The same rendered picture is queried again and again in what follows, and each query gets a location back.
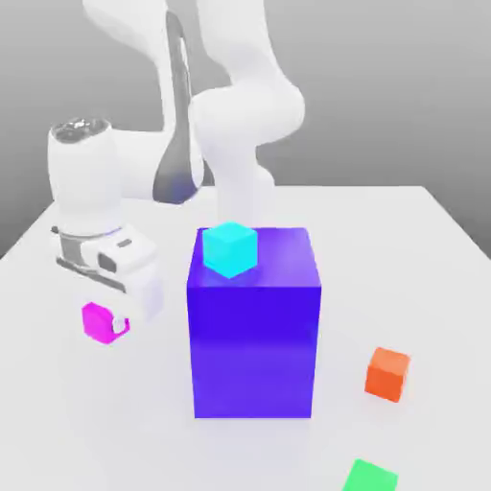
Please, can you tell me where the small green cube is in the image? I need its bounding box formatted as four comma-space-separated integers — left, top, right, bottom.
340, 457, 400, 491

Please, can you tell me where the small orange cube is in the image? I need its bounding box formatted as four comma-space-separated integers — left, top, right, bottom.
363, 346, 412, 405

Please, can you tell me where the large purple box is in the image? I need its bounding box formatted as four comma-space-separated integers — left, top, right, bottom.
186, 226, 323, 420

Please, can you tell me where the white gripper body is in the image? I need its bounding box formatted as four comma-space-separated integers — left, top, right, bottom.
55, 255, 165, 324

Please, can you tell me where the small cyan cube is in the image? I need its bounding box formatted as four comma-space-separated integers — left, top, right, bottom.
201, 221, 259, 280

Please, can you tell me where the small magenta cube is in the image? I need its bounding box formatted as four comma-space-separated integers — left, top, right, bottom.
81, 301, 131, 345

